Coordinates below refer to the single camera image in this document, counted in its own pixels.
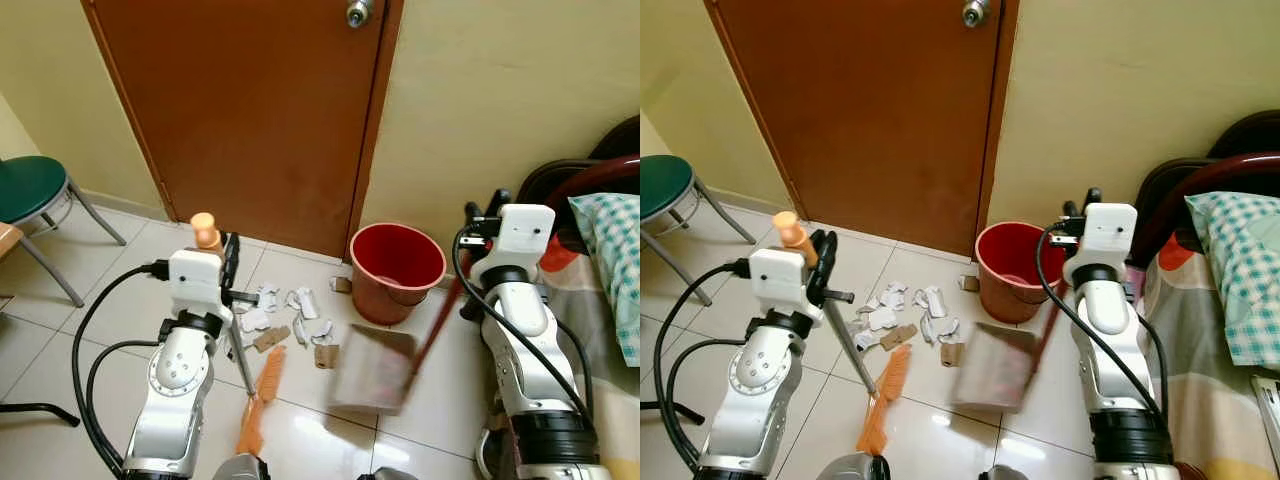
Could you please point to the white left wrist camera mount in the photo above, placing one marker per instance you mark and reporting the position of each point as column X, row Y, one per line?
column 778, row 282
column 195, row 280

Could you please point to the grey left robot foot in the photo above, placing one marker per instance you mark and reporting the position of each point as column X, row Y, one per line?
column 855, row 468
column 242, row 468

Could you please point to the small brown block by door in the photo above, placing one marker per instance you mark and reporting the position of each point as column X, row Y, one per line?
column 342, row 285
column 970, row 283

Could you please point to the white crumpled paper scrap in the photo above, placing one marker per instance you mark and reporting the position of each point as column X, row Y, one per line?
column 880, row 318
column 255, row 320
column 323, row 332
column 300, row 332
column 268, row 297
column 892, row 294
column 930, row 302
column 948, row 330
column 303, row 302
column 925, row 332

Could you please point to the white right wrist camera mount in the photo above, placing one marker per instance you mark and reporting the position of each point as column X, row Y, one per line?
column 1108, row 235
column 526, row 235

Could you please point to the grey robot foot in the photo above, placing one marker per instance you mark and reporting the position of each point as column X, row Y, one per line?
column 1005, row 473
column 855, row 468
column 388, row 474
column 242, row 468

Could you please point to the brown wooden door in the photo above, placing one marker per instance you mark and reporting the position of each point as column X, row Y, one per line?
column 860, row 110
column 250, row 110

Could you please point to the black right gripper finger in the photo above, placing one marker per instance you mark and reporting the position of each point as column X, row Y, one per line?
column 1071, row 208
column 472, row 210
column 1094, row 196
column 502, row 197

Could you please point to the light wooden table corner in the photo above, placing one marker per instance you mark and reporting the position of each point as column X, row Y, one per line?
column 8, row 236

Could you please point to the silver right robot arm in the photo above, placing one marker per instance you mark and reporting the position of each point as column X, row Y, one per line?
column 1105, row 330
column 520, row 340

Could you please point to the small brown cardboard scrap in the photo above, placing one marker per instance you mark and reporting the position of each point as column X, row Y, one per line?
column 326, row 356
column 951, row 354

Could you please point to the teal checked pillow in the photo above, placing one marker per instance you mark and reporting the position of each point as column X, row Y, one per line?
column 610, row 260
column 1240, row 270

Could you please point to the green stool with metal legs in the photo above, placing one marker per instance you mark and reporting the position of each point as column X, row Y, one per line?
column 30, row 185
column 665, row 182

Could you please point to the silver door knob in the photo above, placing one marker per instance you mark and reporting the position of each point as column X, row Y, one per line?
column 358, row 12
column 975, row 12

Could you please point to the black furniture leg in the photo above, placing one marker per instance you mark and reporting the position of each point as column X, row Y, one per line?
column 40, row 410
column 662, row 408

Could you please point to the red plastic bucket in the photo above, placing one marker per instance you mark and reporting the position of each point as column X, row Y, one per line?
column 395, row 280
column 1015, row 280

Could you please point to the orange cushion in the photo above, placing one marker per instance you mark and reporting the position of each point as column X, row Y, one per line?
column 558, row 255
column 1176, row 252

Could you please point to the long brown cardboard scrap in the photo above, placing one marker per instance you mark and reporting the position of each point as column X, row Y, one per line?
column 272, row 338
column 898, row 336

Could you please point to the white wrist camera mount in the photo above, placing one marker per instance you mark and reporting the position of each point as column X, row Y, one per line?
column 195, row 280
column 778, row 282
column 526, row 235
column 1108, row 235

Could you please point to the grey right robot foot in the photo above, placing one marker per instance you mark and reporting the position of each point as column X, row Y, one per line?
column 1005, row 473
column 388, row 474

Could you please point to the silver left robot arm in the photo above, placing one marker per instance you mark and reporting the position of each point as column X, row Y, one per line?
column 760, row 375
column 180, row 375

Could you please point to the bed with patterned sheet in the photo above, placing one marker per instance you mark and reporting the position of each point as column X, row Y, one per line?
column 600, row 400
column 1215, row 410

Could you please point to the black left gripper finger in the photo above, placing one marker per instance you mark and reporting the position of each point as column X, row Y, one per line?
column 842, row 296
column 232, row 245
column 826, row 250
column 245, row 297

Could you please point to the orange broom with metal stick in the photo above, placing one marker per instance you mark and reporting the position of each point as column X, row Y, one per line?
column 260, row 410
column 885, row 415

